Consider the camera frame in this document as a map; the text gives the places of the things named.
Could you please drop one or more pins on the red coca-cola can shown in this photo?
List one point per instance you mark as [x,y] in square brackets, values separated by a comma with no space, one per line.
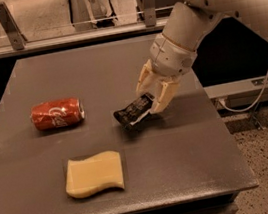
[57,114]

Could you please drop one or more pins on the metal rail bracket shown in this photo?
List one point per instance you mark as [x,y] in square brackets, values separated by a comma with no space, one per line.
[148,0]
[15,36]

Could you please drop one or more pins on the horizontal metal rail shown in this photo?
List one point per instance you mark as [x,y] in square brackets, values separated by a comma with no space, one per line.
[83,38]

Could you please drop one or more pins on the black rxbar chocolate wrapper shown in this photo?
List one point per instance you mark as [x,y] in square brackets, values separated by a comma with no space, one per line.
[135,112]

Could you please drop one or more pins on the left metal rail bracket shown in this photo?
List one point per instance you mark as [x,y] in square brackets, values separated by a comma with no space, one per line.
[15,36]

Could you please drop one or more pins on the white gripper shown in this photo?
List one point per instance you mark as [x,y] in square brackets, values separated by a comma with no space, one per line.
[171,57]

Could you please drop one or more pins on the yellow wavy sponge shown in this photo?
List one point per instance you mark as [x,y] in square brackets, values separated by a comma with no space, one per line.
[94,174]

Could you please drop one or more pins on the right metal rail bracket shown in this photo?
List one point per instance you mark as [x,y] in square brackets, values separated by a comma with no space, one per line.
[148,0]

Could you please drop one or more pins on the glass panel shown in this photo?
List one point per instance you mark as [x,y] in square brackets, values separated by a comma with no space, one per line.
[38,20]

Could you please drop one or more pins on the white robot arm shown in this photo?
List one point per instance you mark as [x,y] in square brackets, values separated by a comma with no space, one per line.
[191,20]

